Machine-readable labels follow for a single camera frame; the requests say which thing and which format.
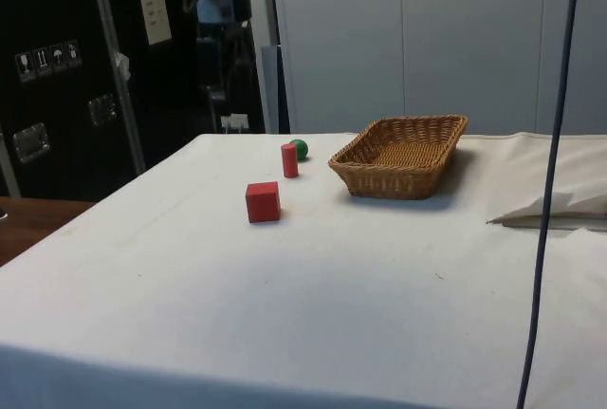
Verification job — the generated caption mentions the red wooden cylinder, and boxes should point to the red wooden cylinder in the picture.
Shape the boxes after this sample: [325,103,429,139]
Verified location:
[280,142,300,179]

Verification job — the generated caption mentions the black cabinet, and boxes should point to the black cabinet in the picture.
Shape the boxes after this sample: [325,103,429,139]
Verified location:
[0,0,267,202]

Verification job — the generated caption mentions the black cable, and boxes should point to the black cable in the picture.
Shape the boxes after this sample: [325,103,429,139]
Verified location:
[515,0,582,409]

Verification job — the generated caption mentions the pale lockers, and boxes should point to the pale lockers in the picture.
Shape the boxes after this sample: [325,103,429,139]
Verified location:
[267,0,607,137]

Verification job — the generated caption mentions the red wooden cube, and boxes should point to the red wooden cube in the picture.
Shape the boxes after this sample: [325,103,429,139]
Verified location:
[245,180,282,225]

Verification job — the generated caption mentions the brown wicker basket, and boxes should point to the brown wicker basket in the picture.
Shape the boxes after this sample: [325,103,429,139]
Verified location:
[327,114,470,201]

